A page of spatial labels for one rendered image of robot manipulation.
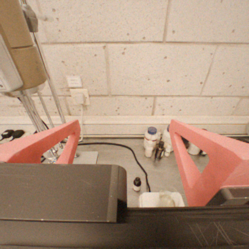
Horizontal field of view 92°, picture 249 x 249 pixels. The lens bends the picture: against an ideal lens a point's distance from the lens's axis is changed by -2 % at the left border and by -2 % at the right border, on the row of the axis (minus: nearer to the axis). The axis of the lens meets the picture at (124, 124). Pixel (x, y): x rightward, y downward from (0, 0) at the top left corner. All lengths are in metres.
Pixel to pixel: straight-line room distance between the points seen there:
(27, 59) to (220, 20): 0.62
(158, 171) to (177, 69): 0.45
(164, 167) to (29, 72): 0.56
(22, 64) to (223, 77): 0.73
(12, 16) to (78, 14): 0.32
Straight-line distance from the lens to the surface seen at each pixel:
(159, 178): 0.57
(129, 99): 0.63
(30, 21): 0.43
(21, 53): 0.31
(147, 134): 0.60
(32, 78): 0.32
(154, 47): 0.59
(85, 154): 0.64
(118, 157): 0.61
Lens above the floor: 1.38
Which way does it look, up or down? 37 degrees down
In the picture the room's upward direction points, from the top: straight up
